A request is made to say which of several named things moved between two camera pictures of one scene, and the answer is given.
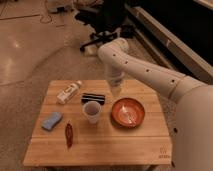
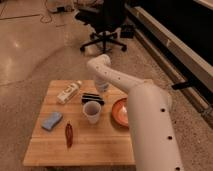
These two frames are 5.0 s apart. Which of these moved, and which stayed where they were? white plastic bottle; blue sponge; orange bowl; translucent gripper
Moved: translucent gripper
Stayed: white plastic bottle; orange bowl; blue sponge
